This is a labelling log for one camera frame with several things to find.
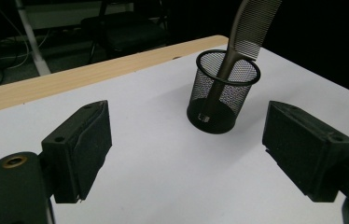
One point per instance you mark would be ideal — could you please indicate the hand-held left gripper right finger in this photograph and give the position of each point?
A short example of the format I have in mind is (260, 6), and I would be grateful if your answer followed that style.
(306, 152)

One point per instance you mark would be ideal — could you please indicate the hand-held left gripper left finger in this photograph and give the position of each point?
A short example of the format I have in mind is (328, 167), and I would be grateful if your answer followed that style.
(79, 152)

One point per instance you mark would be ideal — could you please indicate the black mesh pen holder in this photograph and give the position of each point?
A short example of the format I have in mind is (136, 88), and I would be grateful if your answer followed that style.
(225, 123)

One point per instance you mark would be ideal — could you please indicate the dark brown comb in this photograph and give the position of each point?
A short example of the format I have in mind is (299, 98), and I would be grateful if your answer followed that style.
(252, 31)

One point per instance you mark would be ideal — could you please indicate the white table sheet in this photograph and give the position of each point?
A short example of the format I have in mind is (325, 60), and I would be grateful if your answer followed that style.
(163, 155)

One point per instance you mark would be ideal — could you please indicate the white metal stand leg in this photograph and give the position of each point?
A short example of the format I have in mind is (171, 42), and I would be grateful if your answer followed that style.
(34, 46)

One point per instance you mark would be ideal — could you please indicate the black chair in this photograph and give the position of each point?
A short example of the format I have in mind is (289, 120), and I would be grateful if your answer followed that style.
(132, 32)

